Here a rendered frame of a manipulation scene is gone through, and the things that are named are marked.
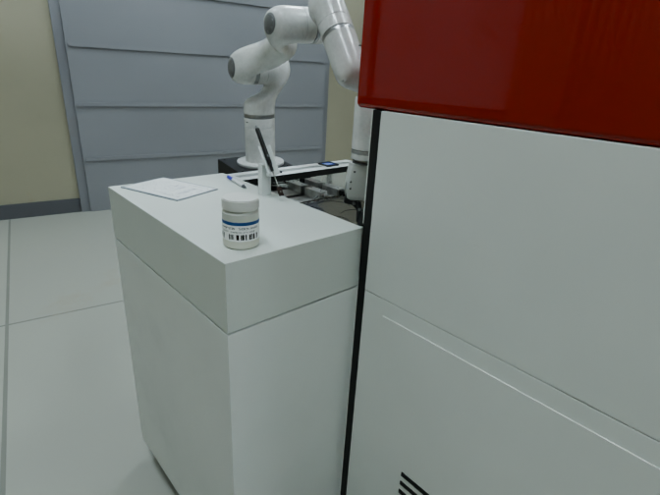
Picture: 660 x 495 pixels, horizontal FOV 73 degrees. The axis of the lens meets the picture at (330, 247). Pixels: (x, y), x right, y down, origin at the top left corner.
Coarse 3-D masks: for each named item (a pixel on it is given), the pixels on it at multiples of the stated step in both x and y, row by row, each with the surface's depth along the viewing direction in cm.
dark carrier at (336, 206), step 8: (320, 200) 142; (328, 200) 142; (336, 200) 143; (320, 208) 134; (328, 208) 134; (336, 208) 135; (344, 208) 135; (352, 208) 135; (336, 216) 128; (344, 216) 128; (352, 216) 128
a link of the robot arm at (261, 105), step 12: (288, 60) 169; (264, 72) 163; (276, 72) 165; (288, 72) 168; (264, 84) 171; (276, 84) 168; (252, 96) 170; (264, 96) 168; (276, 96) 170; (252, 108) 168; (264, 108) 168
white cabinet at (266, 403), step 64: (128, 256) 120; (128, 320) 134; (192, 320) 95; (320, 320) 100; (192, 384) 103; (256, 384) 93; (320, 384) 108; (192, 448) 114; (256, 448) 99; (320, 448) 116
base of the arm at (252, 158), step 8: (248, 120) 171; (256, 120) 170; (264, 120) 170; (272, 120) 173; (248, 128) 172; (264, 128) 171; (272, 128) 174; (248, 136) 173; (256, 136) 172; (264, 136) 173; (272, 136) 175; (248, 144) 175; (256, 144) 174; (272, 144) 177; (248, 152) 176; (256, 152) 175; (240, 160) 181; (248, 160) 178; (256, 160) 176; (280, 160) 183; (256, 168) 174
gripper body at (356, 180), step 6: (354, 162) 114; (360, 162) 113; (348, 168) 116; (354, 168) 114; (360, 168) 114; (366, 168) 114; (348, 174) 116; (354, 174) 114; (360, 174) 114; (366, 174) 114; (348, 180) 116; (354, 180) 115; (360, 180) 115; (348, 186) 116; (354, 186) 116; (360, 186) 116; (348, 192) 116; (354, 192) 116; (360, 192) 116; (348, 198) 117; (354, 198) 117; (360, 198) 117
